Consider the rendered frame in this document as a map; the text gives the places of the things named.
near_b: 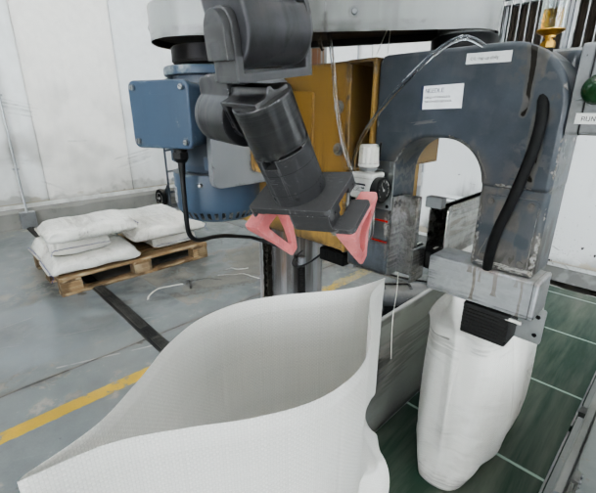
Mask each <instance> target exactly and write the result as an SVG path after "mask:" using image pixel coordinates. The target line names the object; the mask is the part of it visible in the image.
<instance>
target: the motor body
mask: <svg viewBox="0 0 596 493"><path fill-rule="evenodd" d="M208 73H215V68H214V64H181V65H171V66H166V67H164V68H163V75H164V77H167V78H166V79H187V80H189V81H190V82H194V83H199V80H200V77H201V76H205V75H206V74H208ZM187 152H188V160H187V162H185V182H186V194H187V204H188V215H189V218H191V219H194V220H198V221H205V222H224V221H232V220H238V219H242V218H245V217H248V216H250V215H251V214H252V211H251V209H250V204H251V203H252V202H253V200H254V199H255V198H256V197H257V195H258V194H259V193H260V190H259V183H255V184H249V185H243V186H236V187H230V188H224V189H218V188H214V187H213V186H211V184H210V182H209V175H208V171H207V170H205V163H204V157H207V149H206V145H201V146H196V147H195V148H194V149H190V150H187ZM171 181H174V189H175V197H176V201H177V204H178V207H179V209H180V210H181V211H182V213H183V207H182V197H181V186H180V177H179V170H178V168H176V169H174V170H173V177H172V178H171Z"/></svg>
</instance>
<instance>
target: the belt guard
mask: <svg viewBox="0 0 596 493"><path fill-rule="evenodd" d="M308 2H309V7H310V12H311V16H312V22H313V35H312V42H311V49H313V48H320V47H319V44H318V33H319V32H322V38H321V39H322V45H323V47H324V48H329V43H328V37H327V32H331V34H332V40H333V47H345V46H362V45H379V44H381V42H382V40H383V38H384V37H385V38H384V40H383V42H382V44H389V39H390V44H395V43H412V42H428V41H432V40H433V39H434V38H435V37H438V36H441V35H444V34H450V33H458V32H473V31H483V32H494V33H498V31H499V25H500V19H501V13H502V6H503V0H308ZM147 14H148V22H149V25H148V30H149V31H150V37H151V43H152V44H153V45H155V46H157V47H160V48H163V49H168V50H170V48H171V47H172V46H173V45H175V44H180V43H190V42H205V36H204V16H205V13H204V10H203V6H202V3H201V0H152V1H150V2H149V3H148V5H147ZM386 32H387V33H386ZM385 33H386V35H385Z"/></svg>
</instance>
